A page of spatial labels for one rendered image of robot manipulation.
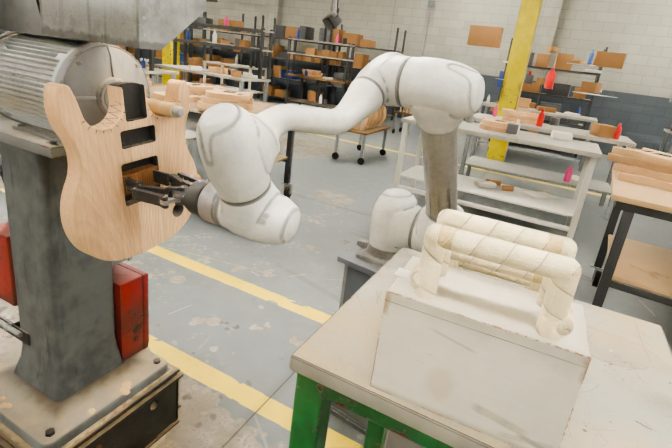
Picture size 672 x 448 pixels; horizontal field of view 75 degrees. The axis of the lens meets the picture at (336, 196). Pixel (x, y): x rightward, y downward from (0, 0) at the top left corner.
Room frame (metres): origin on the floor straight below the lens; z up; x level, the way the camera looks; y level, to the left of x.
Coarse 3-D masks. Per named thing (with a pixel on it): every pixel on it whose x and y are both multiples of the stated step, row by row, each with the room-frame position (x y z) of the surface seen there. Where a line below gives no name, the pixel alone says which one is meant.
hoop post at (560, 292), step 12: (564, 276) 0.50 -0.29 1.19; (576, 276) 0.50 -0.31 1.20; (552, 288) 0.51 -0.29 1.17; (564, 288) 0.50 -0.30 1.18; (552, 300) 0.50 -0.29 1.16; (564, 300) 0.50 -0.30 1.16; (540, 312) 0.52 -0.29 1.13; (552, 312) 0.50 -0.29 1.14; (564, 312) 0.50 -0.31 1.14; (540, 324) 0.51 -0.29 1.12; (552, 324) 0.50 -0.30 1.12; (552, 336) 0.50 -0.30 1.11
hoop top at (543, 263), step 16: (432, 224) 0.58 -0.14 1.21; (448, 240) 0.56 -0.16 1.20; (464, 240) 0.55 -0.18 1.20; (480, 240) 0.55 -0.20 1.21; (496, 240) 0.55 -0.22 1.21; (480, 256) 0.54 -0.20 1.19; (496, 256) 0.53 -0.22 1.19; (512, 256) 0.53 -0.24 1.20; (528, 256) 0.52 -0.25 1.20; (544, 256) 0.52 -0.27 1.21; (560, 256) 0.52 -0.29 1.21; (544, 272) 0.51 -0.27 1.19; (560, 272) 0.50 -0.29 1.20; (576, 272) 0.50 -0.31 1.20
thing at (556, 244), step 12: (444, 216) 0.64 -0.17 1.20; (456, 216) 0.64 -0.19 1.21; (468, 216) 0.64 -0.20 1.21; (480, 216) 0.64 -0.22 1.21; (468, 228) 0.63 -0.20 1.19; (480, 228) 0.62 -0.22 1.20; (492, 228) 0.62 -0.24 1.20; (504, 228) 0.61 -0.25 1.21; (516, 228) 0.61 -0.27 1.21; (528, 228) 0.61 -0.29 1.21; (504, 240) 0.61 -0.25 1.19; (516, 240) 0.60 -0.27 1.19; (528, 240) 0.59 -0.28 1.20; (540, 240) 0.59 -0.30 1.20; (552, 240) 0.59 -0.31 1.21; (564, 240) 0.58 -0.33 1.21; (552, 252) 0.58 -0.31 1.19; (564, 252) 0.58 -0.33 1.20
